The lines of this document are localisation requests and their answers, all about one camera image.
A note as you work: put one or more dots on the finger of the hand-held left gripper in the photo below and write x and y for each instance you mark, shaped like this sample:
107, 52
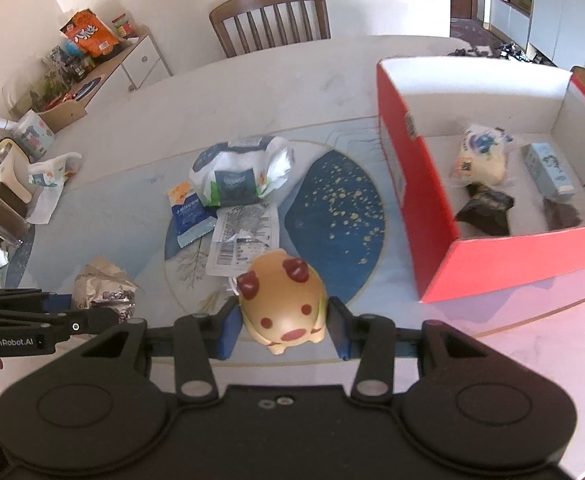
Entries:
57, 302
75, 326

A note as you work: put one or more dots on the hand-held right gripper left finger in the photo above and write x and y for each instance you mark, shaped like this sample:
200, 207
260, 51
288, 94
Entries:
227, 335

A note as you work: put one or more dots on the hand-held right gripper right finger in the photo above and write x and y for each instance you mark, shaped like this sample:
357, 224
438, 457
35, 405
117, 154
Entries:
340, 335

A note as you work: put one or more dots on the yellow spotted animal toy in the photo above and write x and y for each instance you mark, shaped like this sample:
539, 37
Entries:
282, 305

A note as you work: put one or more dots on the white printed sachet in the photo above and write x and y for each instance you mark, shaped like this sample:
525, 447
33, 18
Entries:
242, 230

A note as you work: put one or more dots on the small blue orange packet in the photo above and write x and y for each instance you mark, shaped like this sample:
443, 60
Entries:
190, 215

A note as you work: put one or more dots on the red cardboard box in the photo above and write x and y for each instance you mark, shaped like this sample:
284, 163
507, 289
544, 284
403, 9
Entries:
422, 210

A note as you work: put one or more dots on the white green snack bag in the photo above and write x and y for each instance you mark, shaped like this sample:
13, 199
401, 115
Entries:
237, 170

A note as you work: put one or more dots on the black snack packet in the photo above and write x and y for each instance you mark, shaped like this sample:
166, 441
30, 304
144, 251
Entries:
487, 210

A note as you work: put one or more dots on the white bread packet blue label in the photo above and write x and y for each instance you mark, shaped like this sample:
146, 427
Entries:
482, 160

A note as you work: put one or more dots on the black textured pouch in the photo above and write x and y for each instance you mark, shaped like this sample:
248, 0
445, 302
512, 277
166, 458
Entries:
562, 215

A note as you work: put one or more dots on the light blue small carton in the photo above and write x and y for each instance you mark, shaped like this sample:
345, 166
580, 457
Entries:
549, 170

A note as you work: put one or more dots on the white marble desktop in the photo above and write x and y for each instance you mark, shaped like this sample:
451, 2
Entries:
272, 100

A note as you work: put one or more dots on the round blue speckled placemat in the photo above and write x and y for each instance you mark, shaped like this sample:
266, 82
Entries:
25, 255
337, 200

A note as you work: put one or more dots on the white tissue sheet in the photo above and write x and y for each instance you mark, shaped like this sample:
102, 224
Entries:
45, 205

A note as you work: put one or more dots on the opened white tissue pack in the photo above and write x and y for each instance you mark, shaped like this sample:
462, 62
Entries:
47, 175

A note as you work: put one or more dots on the cream plastic container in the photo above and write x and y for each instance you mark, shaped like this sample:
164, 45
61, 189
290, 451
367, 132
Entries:
2, 160

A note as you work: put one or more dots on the printed white package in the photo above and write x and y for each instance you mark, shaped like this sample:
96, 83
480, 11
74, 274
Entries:
35, 135

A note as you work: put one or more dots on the wooden tray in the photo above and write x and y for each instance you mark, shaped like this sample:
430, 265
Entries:
67, 115

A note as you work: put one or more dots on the round blue dish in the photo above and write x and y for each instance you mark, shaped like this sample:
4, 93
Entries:
85, 88

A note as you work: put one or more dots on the dark printed package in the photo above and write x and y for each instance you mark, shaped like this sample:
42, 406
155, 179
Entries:
70, 62

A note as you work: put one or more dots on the white wooden side cabinet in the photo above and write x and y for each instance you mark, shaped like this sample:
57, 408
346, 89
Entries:
142, 60

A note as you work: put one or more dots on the orange snack bag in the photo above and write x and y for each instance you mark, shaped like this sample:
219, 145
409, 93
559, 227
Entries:
92, 32

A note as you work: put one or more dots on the red can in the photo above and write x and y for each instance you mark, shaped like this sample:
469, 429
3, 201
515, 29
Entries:
122, 27

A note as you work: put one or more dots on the large white wood wall cabinet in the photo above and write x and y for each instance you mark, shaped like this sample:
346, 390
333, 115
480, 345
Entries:
567, 20

